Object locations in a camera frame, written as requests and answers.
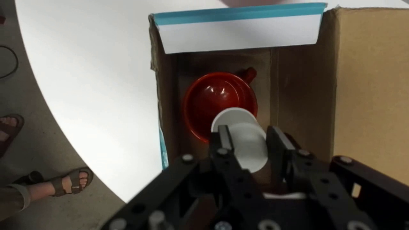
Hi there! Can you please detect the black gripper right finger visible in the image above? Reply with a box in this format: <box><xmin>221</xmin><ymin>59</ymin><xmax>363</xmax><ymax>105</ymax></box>
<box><xmin>265</xmin><ymin>125</ymin><xmax>409</xmax><ymax>230</ymax></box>

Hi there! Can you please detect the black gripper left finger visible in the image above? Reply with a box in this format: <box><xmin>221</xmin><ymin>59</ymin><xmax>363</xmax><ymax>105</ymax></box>
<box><xmin>106</xmin><ymin>125</ymin><xmax>262</xmax><ymax>230</ymax></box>

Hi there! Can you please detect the white plastic bottle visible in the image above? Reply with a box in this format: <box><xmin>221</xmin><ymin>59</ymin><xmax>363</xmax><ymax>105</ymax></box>
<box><xmin>209</xmin><ymin>106</ymin><xmax>269</xmax><ymax>175</ymax></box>

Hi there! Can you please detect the blue printed cardboard box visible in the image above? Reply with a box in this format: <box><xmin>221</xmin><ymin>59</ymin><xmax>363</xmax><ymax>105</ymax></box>
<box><xmin>148</xmin><ymin>1</ymin><xmax>409</xmax><ymax>189</ymax></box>

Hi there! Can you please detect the red bowl in box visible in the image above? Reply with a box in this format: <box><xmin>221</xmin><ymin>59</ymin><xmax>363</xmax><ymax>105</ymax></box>
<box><xmin>182</xmin><ymin>66</ymin><xmax>259</xmax><ymax>144</ymax></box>

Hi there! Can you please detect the person in khaki trousers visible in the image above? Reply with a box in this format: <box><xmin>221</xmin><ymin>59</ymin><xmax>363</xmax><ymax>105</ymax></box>
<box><xmin>0</xmin><ymin>113</ymin><xmax>94</xmax><ymax>216</ymax></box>

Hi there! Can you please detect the black cable on floor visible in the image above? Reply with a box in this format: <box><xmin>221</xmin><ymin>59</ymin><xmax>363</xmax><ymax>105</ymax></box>
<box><xmin>0</xmin><ymin>43</ymin><xmax>20</xmax><ymax>80</ymax></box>

